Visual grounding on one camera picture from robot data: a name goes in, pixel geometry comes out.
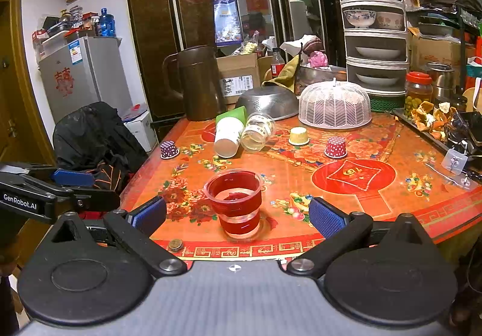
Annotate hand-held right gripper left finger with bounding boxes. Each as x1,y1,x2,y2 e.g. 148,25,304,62
48,196,188,278

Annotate red floral tablecloth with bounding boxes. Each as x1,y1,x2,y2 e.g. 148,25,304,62
120,110,482,262

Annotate wooden door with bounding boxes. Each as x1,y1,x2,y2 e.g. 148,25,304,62
0,0,58,168

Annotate metal basin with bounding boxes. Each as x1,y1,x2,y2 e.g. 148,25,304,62
295,64,348,96

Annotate clear adhesive hook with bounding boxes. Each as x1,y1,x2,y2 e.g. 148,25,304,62
440,150,468,175

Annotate yellow green cloth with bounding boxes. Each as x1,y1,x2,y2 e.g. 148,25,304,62
261,53,302,94

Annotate small yellow cup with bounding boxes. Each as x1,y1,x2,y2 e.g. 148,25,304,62
288,127,310,146

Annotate small purple dotted cup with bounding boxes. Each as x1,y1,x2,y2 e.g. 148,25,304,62
160,140,180,160

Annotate white plate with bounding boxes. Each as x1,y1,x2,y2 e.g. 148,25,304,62
354,46,402,60
355,73,406,86

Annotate metal colander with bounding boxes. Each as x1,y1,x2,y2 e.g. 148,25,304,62
235,85,301,121

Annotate cardboard box white label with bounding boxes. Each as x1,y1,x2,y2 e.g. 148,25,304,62
216,53,263,105

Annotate clear plastic cup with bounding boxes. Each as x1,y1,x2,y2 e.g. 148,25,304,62
204,169,264,241

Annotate grey refrigerator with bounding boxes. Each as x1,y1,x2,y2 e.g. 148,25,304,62
38,36,133,124

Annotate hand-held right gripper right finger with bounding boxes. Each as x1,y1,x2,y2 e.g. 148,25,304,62
286,197,434,278

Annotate white tiered dish rack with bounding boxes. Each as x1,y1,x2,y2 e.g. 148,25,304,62
330,0,412,113

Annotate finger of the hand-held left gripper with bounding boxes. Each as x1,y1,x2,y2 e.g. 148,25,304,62
0,163,95,192
70,188,121,211

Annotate pile of containers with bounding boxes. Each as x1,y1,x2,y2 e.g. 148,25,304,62
33,5,101,55

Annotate white mesh food cover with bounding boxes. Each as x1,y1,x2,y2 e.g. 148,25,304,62
298,77,373,130

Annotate black jacket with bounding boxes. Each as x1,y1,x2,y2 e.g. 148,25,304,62
52,101,150,194

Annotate cola bottle red label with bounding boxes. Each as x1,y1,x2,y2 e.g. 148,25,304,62
270,47,286,79

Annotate floral bowl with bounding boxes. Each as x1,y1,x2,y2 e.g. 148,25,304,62
376,11,405,30

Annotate brown cardboard box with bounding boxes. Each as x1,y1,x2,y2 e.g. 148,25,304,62
410,32,468,74

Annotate brown plastic pitcher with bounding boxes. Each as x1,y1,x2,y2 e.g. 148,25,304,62
162,46,227,122

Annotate blue patterned bowl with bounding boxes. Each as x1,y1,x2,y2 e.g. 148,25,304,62
344,10,377,29

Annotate tray of orange peels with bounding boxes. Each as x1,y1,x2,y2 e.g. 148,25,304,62
393,100,482,156

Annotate black glossy device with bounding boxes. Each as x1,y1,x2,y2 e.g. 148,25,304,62
447,111,482,156

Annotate white carton box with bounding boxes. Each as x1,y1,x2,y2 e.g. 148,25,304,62
124,109,159,153

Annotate dark mirrored wardrobe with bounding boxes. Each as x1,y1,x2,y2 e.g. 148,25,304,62
120,0,341,123

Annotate red lid jar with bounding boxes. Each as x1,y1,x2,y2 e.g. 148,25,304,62
404,71,434,105

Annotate blue white plastic bag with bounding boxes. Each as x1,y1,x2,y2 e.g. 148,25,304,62
212,0,244,47

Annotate clear glass jar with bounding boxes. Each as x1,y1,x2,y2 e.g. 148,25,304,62
240,112,277,153

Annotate blue water bottle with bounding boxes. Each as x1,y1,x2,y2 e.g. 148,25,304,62
98,7,117,38

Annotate small red dotted cup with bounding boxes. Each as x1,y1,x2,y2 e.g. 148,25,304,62
324,136,348,159

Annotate white paper cup green rim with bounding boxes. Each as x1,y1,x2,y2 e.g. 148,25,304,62
213,106,249,159

